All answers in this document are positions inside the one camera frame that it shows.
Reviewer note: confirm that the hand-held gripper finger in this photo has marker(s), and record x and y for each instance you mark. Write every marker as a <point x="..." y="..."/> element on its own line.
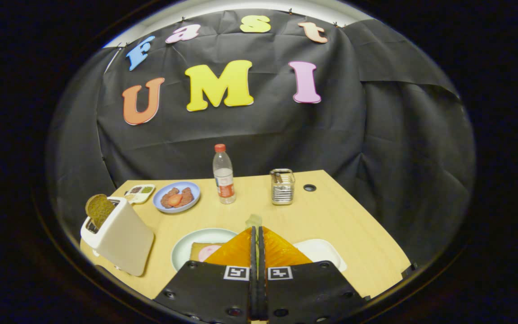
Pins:
<point x="253" y="270"/>
<point x="261" y="279"/>

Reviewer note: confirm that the toasted brown bread slice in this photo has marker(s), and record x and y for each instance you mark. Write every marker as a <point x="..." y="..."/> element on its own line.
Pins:
<point x="99" y="209"/>

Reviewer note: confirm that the pink ham slice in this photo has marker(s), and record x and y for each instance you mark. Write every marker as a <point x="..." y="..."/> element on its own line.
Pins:
<point x="207" y="253"/>

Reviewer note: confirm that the square brown bread slice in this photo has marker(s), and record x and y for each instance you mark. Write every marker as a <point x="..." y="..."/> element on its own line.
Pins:
<point x="194" y="252"/>

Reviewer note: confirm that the small white dish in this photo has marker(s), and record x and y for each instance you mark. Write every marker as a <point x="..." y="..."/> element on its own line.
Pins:
<point x="322" y="249"/>

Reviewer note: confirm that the light green plate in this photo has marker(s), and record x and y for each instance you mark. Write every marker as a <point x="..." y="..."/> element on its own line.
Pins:
<point x="182" y="252"/>

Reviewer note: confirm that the clear plastic water bottle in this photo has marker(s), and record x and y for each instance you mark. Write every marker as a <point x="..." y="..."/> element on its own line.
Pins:
<point x="224" y="180"/>

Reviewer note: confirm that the blue plate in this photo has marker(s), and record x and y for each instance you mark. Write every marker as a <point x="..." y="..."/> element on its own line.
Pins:
<point x="176" y="210"/>

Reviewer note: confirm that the brown meat patty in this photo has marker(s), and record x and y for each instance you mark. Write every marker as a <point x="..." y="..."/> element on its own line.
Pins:
<point x="164" y="201"/>
<point x="188" y="195"/>

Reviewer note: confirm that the black table grommet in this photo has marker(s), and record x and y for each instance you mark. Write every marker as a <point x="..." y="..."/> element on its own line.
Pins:
<point x="310" y="187"/>

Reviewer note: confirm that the red tomato slice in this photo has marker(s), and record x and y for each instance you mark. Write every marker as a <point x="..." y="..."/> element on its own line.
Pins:
<point x="174" y="200"/>

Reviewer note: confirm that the white toaster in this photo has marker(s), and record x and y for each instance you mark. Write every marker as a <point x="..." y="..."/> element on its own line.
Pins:
<point x="124" y="238"/>

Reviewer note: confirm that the black backdrop cloth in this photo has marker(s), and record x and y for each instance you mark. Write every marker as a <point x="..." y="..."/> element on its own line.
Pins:
<point x="259" y="135"/>

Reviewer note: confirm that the white seasoning tray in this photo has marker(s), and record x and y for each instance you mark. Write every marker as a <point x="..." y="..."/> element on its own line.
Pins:
<point x="140" y="194"/>

